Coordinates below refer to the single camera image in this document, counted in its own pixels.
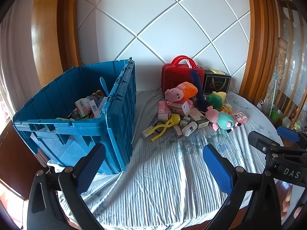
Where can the dark wooden cabinet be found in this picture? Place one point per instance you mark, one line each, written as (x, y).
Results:
(14, 163)

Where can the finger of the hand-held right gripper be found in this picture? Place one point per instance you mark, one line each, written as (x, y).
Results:
(287, 133)
(257, 139)

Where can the blue plastic crate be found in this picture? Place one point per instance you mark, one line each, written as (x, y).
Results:
(60, 134)

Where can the white pill bottle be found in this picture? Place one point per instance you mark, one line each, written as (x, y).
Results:
(189, 129)

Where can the yellow plastic ball tongs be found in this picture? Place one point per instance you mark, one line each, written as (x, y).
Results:
(176, 119)

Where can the black gift box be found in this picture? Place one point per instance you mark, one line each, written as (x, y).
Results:
(215, 83)

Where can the pile of small medicine boxes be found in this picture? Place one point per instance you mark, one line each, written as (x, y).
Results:
(163, 110)
(82, 106)

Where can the person's right hand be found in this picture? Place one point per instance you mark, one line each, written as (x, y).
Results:
(287, 202)

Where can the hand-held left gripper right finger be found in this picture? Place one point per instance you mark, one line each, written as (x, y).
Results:
(217, 170)

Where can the curved wooden frame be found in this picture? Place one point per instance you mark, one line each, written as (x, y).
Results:
(259, 40)
(45, 40)

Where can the pink and white carton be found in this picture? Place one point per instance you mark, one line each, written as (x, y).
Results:
(241, 117)

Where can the pink pig plush orange dress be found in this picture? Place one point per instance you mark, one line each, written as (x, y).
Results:
(177, 92)

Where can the green frog plush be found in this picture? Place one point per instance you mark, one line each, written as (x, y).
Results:
(213, 100)

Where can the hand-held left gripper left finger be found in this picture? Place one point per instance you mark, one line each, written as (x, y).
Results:
(91, 170)

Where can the red carry case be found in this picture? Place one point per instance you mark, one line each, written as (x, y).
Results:
(172, 76)

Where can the blue bottle brush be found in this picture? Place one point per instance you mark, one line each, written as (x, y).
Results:
(197, 83)

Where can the pink pig plush teal dress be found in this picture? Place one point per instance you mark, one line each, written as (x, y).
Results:
(223, 121)

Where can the blue plastic spoon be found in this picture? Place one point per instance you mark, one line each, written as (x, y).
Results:
(103, 83)

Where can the white curtain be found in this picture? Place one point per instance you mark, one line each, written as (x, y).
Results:
(16, 64)

